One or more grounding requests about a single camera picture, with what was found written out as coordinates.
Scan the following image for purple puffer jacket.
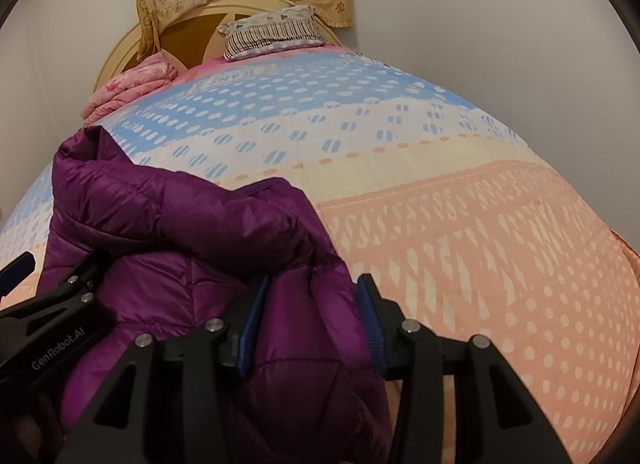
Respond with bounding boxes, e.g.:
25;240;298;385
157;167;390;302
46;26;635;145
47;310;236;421
38;127;392;463

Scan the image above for polka dot bed cover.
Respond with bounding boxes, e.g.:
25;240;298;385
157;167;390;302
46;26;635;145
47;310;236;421
1;47;639;463

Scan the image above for pink folded quilt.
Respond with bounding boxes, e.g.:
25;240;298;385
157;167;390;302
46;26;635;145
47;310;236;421
80;52;178;126

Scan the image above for striped patterned pillow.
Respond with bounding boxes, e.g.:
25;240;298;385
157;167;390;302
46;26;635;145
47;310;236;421
217;5;328;61

